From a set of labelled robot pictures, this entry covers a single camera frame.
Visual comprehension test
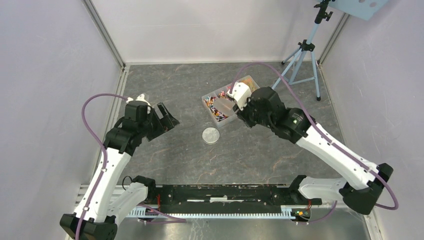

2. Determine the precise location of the light blue perforated board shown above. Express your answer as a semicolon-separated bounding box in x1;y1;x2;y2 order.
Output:
314;0;389;21

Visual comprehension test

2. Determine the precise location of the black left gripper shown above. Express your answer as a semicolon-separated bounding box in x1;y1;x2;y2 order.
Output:
138;102;179;142

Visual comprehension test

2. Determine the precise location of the clear plastic scoop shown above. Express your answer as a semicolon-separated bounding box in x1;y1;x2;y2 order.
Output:
213;97;240;117

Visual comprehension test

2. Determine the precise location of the clear compartment candy tray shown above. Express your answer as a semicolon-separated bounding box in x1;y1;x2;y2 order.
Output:
201;75;263;128

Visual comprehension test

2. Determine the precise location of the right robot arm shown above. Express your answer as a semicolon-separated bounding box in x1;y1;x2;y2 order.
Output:
227;83;394;215

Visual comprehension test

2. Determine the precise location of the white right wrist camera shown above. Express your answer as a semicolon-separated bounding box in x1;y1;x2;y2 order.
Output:
226;82;252;111

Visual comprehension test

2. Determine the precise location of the light blue camera tripod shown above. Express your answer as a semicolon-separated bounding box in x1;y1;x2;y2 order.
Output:
271;0;333;101

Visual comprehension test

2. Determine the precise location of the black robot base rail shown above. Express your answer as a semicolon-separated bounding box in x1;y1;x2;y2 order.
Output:
143;183;323;214

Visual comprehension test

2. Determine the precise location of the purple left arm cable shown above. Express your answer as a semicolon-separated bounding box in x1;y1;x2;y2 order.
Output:
75;93;130;240

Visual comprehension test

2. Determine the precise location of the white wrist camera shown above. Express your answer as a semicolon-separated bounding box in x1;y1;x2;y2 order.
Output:
125;93;153;112
226;82;252;111

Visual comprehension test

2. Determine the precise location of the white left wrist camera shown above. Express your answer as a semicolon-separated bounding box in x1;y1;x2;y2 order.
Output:
125;93;153;112

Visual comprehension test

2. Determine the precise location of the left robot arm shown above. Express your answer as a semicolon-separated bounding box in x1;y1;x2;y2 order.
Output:
59;100;180;240

